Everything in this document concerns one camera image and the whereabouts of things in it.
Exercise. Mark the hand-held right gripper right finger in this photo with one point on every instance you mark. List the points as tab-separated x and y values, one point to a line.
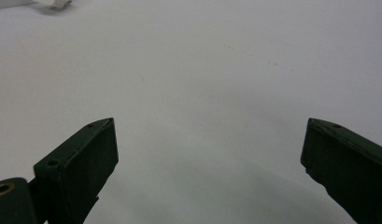
347	165

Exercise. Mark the white paper piece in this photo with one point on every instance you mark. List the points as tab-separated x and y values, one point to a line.
33	3

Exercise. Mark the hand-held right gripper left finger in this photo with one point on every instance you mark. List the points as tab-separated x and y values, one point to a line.
76	169

